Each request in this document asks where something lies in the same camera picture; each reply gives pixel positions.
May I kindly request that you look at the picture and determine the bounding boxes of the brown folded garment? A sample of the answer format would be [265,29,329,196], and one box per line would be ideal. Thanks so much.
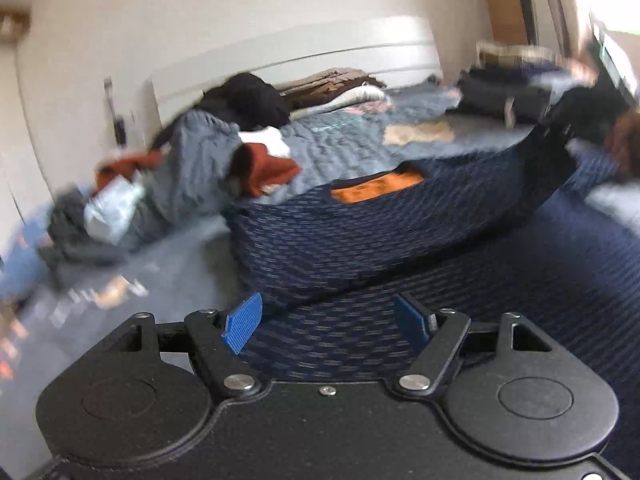
[275,67,386,98]

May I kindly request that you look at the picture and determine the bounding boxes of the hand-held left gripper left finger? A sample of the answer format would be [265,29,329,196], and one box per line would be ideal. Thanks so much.
[112,292,263,401]

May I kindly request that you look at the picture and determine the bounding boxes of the brown wooden panel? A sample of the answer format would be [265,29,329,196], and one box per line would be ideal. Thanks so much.
[475,0,531,46]

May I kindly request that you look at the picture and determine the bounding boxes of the navy patterned shirt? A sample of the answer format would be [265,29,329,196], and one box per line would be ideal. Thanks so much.
[222,130,640,386]

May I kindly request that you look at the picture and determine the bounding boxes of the person's right hand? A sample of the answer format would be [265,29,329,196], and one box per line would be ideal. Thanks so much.
[605,110,640,178]

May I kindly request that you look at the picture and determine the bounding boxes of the grey crumpled garment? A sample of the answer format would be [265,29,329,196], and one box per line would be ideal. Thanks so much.
[47,110,311,261]

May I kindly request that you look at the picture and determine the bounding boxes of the bright window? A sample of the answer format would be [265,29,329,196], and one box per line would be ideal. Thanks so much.
[580,0,640,101]

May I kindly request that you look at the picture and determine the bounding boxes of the light blue garment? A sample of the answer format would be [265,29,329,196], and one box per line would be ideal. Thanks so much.
[82,180,146,246]

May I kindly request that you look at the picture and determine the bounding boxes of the rust brown garment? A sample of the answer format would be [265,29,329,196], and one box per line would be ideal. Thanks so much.
[95,142,301,198]

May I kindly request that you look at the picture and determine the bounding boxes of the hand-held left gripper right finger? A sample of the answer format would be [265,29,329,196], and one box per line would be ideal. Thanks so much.
[395,291,556,400]

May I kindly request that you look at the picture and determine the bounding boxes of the white garment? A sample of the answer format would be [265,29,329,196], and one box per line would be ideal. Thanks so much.
[237,127,291,158]

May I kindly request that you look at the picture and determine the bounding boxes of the black jacket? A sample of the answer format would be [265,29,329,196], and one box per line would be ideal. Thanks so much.
[197,72,291,128]

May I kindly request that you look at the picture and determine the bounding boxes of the grey quilted printed blanket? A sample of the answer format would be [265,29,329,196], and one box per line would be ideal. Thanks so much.
[0,82,551,401]

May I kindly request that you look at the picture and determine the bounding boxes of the black folded garment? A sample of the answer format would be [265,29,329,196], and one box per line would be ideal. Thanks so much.
[457,67,556,121]

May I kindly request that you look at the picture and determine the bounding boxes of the white headboard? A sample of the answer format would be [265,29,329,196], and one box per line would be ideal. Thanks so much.
[150,15,443,131]

